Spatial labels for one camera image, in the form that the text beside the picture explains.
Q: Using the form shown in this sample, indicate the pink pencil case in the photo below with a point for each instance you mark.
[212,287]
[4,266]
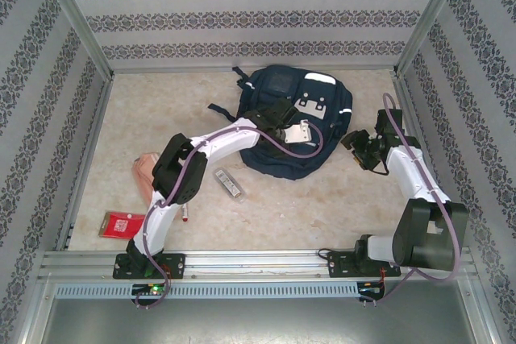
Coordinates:
[143,171]

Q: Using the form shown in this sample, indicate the controller board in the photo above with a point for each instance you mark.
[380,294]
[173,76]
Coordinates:
[371,291]
[155,289]

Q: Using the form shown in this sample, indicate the left controller board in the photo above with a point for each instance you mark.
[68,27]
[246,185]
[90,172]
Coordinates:
[155,289]

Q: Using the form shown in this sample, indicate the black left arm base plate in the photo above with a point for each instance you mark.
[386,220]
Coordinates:
[175,265]

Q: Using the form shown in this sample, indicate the right aluminium frame post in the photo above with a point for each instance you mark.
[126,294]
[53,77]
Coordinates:
[433,11]

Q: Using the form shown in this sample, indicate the aluminium back rail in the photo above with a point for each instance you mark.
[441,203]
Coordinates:
[161,69]

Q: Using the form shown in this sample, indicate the grey metal panel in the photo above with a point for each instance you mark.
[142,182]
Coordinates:
[258,324]

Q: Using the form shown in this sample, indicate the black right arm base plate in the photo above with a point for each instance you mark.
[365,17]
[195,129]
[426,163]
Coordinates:
[340,265]

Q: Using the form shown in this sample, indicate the red card packet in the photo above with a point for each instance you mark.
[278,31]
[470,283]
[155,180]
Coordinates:
[121,225]

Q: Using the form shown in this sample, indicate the left aluminium side rail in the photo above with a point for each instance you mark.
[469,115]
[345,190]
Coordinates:
[86,158]

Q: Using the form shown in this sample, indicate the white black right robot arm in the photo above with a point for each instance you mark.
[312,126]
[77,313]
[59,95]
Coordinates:
[423,239]

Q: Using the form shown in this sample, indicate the right aluminium side rail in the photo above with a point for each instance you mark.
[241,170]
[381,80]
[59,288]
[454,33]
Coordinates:
[406,94]

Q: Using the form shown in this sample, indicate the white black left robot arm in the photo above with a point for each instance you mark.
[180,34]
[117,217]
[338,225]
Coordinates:
[181,171]

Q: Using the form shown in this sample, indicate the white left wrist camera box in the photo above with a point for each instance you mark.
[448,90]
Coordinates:
[298,132]

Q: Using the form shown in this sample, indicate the red white marker pen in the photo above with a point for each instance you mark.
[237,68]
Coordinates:
[185,214]

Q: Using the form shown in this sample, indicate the aluminium mounting rail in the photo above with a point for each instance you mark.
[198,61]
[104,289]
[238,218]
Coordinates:
[258,259]

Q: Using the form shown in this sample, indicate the aluminium frame post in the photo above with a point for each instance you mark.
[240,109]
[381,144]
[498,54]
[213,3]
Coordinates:
[73,11]
[433,11]

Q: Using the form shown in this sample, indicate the aluminium side rail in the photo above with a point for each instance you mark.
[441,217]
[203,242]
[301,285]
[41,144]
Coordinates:
[406,94]
[86,158]

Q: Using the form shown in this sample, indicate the left aluminium frame post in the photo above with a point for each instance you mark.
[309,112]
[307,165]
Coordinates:
[73,11]

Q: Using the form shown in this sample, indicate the navy blue backpack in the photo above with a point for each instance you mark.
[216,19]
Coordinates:
[290,167]

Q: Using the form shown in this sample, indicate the clear plastic supply box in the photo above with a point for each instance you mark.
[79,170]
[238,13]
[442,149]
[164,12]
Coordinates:
[230,184]

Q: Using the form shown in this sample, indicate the right controller board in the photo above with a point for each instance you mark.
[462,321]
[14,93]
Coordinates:
[371,291]

